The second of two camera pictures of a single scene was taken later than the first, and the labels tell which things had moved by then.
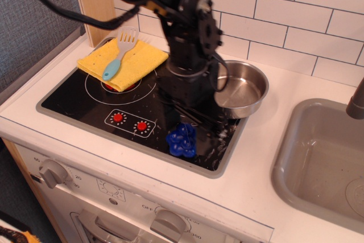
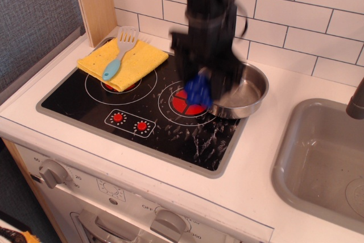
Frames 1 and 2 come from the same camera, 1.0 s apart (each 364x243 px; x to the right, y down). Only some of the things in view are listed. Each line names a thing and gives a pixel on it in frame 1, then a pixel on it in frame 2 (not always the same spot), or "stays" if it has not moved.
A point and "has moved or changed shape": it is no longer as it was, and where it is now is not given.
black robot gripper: x=191 y=92 → x=209 y=44
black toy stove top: x=145 y=120 stays
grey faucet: x=355 y=108 stays
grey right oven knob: x=169 y=224 stays
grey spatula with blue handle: x=127 y=37 stays
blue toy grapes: x=182 y=141 has moved or changed shape
